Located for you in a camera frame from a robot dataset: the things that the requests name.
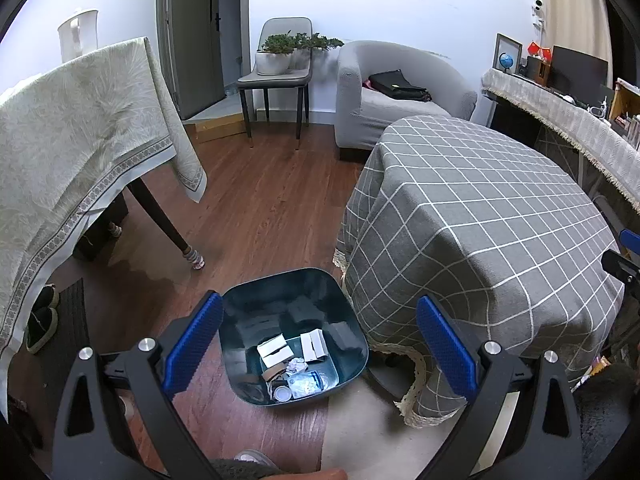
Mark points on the small red desk flag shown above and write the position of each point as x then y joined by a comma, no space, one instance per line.
534,48
546,52

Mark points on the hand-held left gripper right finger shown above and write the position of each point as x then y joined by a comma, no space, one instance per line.
447,350

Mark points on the potted plant in white pot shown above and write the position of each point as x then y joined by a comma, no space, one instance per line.
274,60
315,42

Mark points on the white kettle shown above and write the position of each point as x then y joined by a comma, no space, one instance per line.
77,35

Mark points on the beige fringed desk cloth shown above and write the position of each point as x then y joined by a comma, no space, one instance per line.
565,120

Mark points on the white square box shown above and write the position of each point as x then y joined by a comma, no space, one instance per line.
313,346

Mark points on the white round lid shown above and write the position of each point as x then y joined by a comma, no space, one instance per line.
282,394

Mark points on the dark wooden table leg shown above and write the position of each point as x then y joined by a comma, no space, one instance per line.
160,215

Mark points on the white security camera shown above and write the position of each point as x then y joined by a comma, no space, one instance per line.
538,10

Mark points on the large white cardboard box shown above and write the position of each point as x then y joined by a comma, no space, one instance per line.
272,350

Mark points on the black shoe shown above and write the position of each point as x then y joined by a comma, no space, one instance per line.
42,297
42,330

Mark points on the black bag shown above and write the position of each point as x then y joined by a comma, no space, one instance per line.
397,86

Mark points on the framed picture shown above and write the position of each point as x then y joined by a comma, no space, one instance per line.
515,42

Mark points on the beige rug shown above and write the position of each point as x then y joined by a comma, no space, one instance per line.
370,435

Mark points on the grey slipper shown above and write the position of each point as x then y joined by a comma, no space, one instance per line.
255,457

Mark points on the dark grey door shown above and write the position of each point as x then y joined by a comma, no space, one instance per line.
200,50

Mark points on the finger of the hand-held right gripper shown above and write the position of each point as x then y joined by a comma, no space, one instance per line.
620,263
631,239

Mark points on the grey armchair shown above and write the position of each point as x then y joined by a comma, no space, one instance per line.
390,115

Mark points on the beige patterned tablecloth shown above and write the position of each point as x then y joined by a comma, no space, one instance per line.
75,135

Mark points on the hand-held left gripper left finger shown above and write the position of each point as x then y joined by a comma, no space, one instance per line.
195,345

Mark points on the grey checked tablecloth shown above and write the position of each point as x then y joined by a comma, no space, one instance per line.
475,210

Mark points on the silver paper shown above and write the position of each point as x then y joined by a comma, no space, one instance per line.
296,364

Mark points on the small blue globe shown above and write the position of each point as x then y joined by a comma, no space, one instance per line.
506,61

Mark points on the dark box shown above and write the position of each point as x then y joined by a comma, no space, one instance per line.
102,230

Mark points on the grey dining chair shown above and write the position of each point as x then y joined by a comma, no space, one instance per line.
285,27

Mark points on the black monitor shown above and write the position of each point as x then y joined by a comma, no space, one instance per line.
580,72

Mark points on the dark floor mat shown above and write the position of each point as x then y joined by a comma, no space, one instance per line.
72,320

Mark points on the flat cardboard box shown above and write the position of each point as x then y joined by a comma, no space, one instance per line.
220,129

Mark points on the teal trash bin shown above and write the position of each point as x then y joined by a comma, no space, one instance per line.
260,305

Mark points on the blue face mask pack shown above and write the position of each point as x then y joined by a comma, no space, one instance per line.
307,384

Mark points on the wooden desk shelf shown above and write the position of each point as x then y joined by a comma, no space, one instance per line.
627,110

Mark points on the brown wooden speaker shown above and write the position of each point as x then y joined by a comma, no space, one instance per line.
538,69

